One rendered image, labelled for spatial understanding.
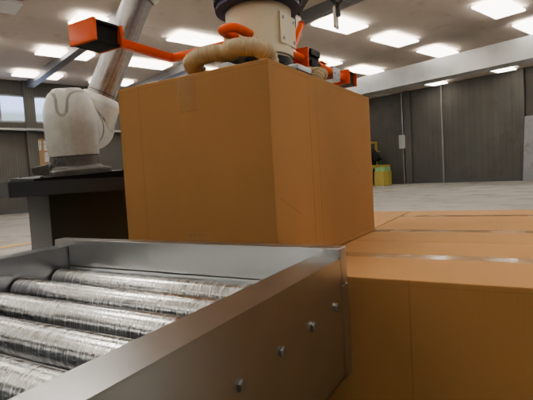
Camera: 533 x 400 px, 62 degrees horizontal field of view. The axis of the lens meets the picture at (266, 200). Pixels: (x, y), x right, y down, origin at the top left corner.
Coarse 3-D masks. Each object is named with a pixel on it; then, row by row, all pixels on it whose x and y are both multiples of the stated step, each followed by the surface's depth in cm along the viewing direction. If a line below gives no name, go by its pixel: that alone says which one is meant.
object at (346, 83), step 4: (344, 72) 163; (348, 72) 162; (352, 72) 167; (348, 76) 162; (352, 76) 168; (356, 76) 169; (340, 80) 164; (344, 80) 163; (348, 80) 162; (352, 80) 168; (356, 80) 169; (336, 84) 164; (340, 84) 164; (344, 84) 164; (348, 84) 165; (352, 84) 166; (356, 84) 169
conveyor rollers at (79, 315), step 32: (32, 288) 86; (64, 288) 82; (96, 288) 79; (128, 288) 86; (160, 288) 82; (192, 288) 79; (224, 288) 76; (0, 320) 63; (32, 320) 71; (64, 320) 67; (96, 320) 64; (128, 320) 62; (160, 320) 59; (0, 352) 61; (32, 352) 57; (64, 352) 54; (96, 352) 51; (0, 384) 45; (32, 384) 43
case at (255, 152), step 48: (144, 96) 98; (192, 96) 91; (240, 96) 85; (288, 96) 88; (336, 96) 111; (144, 144) 99; (192, 144) 92; (240, 144) 86; (288, 144) 88; (336, 144) 110; (144, 192) 100; (192, 192) 93; (240, 192) 87; (288, 192) 88; (336, 192) 109; (192, 240) 94; (240, 240) 88; (288, 240) 87; (336, 240) 109
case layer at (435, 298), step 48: (384, 240) 116; (432, 240) 111; (480, 240) 107; (528, 240) 104; (384, 288) 76; (432, 288) 72; (480, 288) 69; (528, 288) 66; (384, 336) 77; (432, 336) 73; (480, 336) 70; (528, 336) 66; (384, 384) 78; (432, 384) 74; (480, 384) 70; (528, 384) 67
